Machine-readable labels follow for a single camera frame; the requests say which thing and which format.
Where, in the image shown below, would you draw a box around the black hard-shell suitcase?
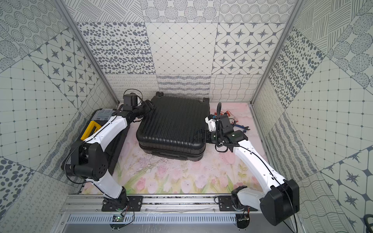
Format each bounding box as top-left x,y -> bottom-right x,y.
136,92 -> 210,162

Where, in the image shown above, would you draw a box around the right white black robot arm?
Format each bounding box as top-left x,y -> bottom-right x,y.
194,130 -> 300,226

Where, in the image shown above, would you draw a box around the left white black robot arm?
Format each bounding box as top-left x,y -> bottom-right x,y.
63,100 -> 154,211

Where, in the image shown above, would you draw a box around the red and white work glove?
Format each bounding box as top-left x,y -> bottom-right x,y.
220,111 -> 238,124

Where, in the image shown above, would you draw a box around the floral pink table mat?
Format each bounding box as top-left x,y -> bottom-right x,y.
81,101 -> 267,195

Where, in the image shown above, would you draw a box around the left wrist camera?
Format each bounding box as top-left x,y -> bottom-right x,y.
122,93 -> 138,111

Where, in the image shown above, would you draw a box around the blue-handled pliers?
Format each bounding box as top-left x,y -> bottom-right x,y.
234,124 -> 250,132

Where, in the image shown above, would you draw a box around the black toolbox with yellow handle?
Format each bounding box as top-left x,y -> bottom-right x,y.
62,110 -> 129,181

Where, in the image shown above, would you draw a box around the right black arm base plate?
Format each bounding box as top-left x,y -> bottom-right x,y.
214,195 -> 258,212

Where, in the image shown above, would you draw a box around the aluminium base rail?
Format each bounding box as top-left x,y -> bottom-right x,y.
60,190 -> 265,218

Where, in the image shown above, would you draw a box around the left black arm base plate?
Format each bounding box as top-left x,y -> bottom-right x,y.
101,196 -> 143,212

